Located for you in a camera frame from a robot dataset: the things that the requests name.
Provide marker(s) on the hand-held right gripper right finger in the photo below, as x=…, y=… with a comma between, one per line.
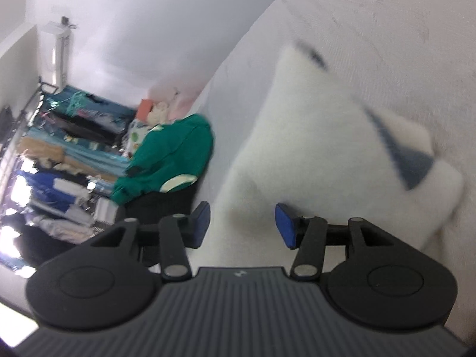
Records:
x=284, y=227

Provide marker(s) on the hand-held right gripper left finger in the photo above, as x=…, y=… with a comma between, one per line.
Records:
x=202, y=224

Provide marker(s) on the white navy striped sweater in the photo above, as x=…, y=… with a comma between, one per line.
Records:
x=316, y=148

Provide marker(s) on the rack of hanging clothes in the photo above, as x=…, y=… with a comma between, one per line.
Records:
x=63, y=163

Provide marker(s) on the black garment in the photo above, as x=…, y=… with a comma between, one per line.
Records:
x=167, y=202

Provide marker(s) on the green garment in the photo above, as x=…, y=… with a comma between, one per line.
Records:
x=171, y=148

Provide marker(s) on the dotted white cloth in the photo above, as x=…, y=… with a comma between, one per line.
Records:
x=135, y=135

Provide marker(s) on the orange box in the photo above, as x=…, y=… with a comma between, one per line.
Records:
x=145, y=108

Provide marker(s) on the white bed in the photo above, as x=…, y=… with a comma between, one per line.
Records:
x=372, y=26

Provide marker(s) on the white standing air conditioner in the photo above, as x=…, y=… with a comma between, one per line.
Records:
x=59, y=52

